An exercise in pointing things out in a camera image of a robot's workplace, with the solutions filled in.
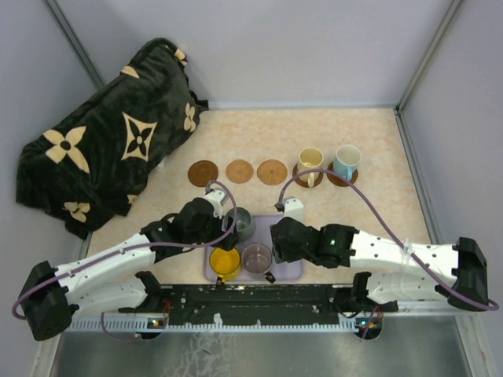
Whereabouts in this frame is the mauve purple mug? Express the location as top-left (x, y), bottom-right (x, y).
top-left (240, 243), bottom-right (276, 284)

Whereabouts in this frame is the yellow mug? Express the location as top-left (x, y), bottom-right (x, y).
top-left (209, 247), bottom-right (241, 285)

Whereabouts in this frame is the grey green mug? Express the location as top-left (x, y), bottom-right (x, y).
top-left (224, 207), bottom-right (255, 241)

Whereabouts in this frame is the dark wooden coaster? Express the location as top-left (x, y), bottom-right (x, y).
top-left (328, 160), bottom-right (358, 187)
top-left (295, 172), bottom-right (324, 189)
top-left (187, 160), bottom-right (218, 187)

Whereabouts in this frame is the woven coaster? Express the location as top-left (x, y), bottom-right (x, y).
top-left (257, 159), bottom-right (288, 185)
top-left (226, 159), bottom-right (254, 184)

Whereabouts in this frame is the cream mug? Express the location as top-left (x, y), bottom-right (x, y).
top-left (297, 148), bottom-right (324, 188)

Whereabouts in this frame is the light blue mug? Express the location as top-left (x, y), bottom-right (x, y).
top-left (333, 145), bottom-right (362, 181)

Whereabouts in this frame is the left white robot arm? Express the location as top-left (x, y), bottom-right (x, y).
top-left (15, 198), bottom-right (238, 341)

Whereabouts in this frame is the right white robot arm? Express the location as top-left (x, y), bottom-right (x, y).
top-left (270, 217), bottom-right (490, 311)

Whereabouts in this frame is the lavender plastic tray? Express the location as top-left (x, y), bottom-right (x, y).
top-left (204, 214), bottom-right (303, 284)

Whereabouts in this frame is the black floral plush blanket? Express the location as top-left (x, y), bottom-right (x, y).
top-left (16, 38), bottom-right (208, 238)

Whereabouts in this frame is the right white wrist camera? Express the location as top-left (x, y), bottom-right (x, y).
top-left (274, 196), bottom-right (304, 223)

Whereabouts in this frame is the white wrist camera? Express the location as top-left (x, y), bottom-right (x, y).
top-left (274, 196), bottom-right (304, 223)
top-left (204, 189), bottom-right (229, 218)

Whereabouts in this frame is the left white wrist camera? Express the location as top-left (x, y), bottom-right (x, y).
top-left (204, 189), bottom-right (229, 218)

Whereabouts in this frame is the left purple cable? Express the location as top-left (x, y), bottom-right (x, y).
top-left (12, 180), bottom-right (237, 345)

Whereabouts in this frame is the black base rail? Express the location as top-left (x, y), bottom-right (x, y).
top-left (119, 284), bottom-right (377, 326)

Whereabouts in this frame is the aluminium frame rail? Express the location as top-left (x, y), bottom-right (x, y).
top-left (46, 284), bottom-right (476, 335)

